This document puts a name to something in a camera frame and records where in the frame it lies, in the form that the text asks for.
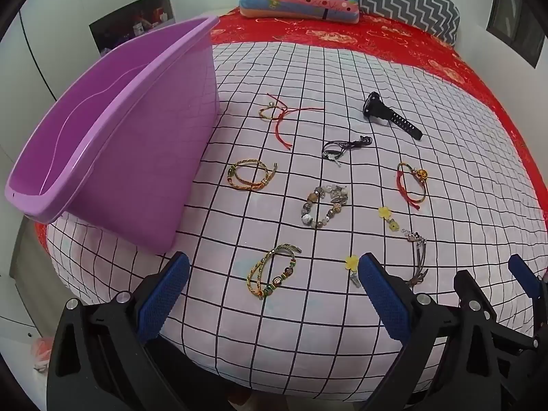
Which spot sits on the white wardrobe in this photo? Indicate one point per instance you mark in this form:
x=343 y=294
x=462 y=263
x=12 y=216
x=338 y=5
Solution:
x=64 y=8

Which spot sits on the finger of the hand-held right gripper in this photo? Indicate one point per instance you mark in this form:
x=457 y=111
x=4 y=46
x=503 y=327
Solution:
x=471 y=295
x=524 y=276

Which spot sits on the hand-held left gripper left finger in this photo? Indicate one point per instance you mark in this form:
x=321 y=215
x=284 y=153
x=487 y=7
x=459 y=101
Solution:
x=165 y=295

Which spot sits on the purple plastic basin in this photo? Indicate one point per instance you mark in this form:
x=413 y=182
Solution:
x=128 y=137

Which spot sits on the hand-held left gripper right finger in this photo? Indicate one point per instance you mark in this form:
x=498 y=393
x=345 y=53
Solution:
x=383 y=295

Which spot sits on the double yellow flower charm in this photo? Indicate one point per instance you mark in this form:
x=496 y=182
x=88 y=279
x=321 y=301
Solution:
x=385 y=212

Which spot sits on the yellow flower hair clip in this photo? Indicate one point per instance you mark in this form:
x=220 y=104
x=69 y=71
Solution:
x=352 y=262

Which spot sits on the grey chevron pillow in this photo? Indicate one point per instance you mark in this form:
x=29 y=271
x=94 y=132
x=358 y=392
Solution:
x=406 y=0

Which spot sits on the cluttered wardrobe niche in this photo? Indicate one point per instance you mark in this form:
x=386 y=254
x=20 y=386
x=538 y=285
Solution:
x=128 y=21

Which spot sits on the red patterned bedsheet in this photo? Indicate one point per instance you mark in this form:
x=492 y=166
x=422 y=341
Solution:
x=385 y=38

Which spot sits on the black digital watch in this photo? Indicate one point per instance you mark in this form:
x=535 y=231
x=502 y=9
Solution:
x=373 y=105

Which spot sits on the dark window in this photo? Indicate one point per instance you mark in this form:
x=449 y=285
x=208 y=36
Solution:
x=513 y=21

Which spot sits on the orange plastic bag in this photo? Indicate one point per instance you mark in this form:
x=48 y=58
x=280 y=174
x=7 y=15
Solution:
x=43 y=349

